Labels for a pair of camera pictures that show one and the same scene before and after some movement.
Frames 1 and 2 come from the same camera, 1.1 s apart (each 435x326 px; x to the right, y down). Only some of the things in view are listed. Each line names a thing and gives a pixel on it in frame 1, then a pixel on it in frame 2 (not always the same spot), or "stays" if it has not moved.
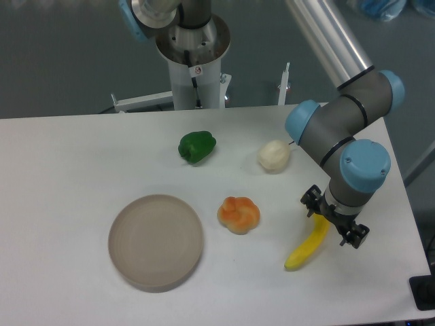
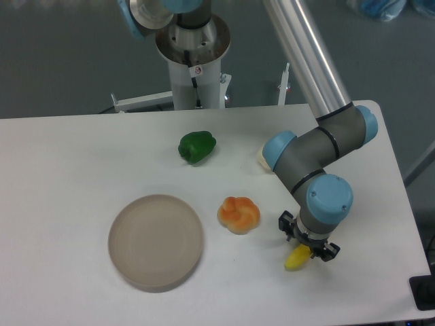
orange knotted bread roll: [238, 214] stays
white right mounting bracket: [283, 85] stays
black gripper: [358, 233] -> [316, 246]
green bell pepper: [196, 146] stays
